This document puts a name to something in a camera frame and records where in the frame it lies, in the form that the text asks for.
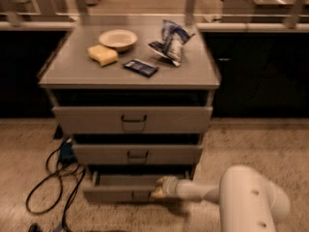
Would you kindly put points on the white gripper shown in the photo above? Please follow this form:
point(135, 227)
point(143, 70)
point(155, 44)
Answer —
point(171, 187)

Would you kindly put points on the grey bottom drawer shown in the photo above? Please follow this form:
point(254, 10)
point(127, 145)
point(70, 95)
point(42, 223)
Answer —
point(127, 188)

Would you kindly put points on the grey middle drawer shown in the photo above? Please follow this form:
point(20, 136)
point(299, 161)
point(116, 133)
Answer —
point(137, 154)

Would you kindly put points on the grey drawer cabinet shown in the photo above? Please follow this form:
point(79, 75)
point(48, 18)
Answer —
point(74, 79)

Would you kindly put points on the blue power box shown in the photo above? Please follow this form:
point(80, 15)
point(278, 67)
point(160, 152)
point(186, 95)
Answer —
point(66, 154)

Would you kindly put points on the blue flat snack packet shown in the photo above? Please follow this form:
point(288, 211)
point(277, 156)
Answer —
point(140, 67)

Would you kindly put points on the yellow sponge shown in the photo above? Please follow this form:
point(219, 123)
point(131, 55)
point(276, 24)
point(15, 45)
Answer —
point(102, 54)

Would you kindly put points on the crumpled blue chip bag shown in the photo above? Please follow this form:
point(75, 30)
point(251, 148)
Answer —
point(173, 38)

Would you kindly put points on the white bowl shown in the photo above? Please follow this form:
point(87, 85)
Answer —
point(120, 40)

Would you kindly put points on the grey railing bar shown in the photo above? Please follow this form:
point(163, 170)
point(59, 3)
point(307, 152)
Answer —
point(202, 27)

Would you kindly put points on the background grey counter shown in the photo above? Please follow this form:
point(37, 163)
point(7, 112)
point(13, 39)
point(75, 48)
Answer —
point(255, 11)

